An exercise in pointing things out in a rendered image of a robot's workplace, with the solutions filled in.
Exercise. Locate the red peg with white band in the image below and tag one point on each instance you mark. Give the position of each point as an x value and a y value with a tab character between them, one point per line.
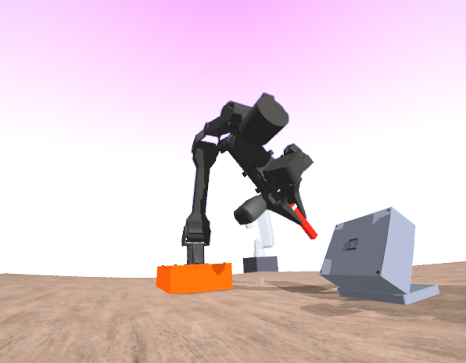
305	225

